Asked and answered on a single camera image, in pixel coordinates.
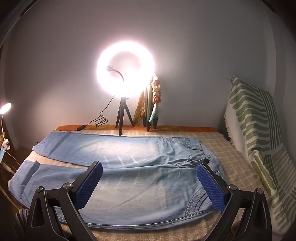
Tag blue denim pants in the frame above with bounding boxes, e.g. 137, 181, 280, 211
8, 131, 228, 231

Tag black gooseneck phone holder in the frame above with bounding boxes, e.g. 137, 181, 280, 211
106, 65, 125, 84

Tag white ring light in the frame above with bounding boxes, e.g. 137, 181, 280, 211
97, 43, 155, 98

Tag white clip lamp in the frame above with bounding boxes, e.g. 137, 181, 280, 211
0, 102, 12, 149

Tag grey striped cloth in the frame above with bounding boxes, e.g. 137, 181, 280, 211
15, 208, 31, 241

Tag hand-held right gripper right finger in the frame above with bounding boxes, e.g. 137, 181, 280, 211
196, 162, 271, 241

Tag black mini tripod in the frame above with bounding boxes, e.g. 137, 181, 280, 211
115, 96, 135, 136

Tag teal cloth strip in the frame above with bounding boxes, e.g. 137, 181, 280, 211
148, 103, 159, 123

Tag orange patterned sheet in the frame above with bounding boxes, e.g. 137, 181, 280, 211
57, 125, 219, 133

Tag black ring light cable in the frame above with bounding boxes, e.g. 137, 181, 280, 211
55, 96, 115, 132

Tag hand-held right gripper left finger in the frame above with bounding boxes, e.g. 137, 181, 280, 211
26, 161, 104, 241

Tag green patterned pillow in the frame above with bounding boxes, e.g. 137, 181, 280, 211
223, 75, 296, 229

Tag white cable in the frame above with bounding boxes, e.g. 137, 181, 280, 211
0, 149, 18, 175

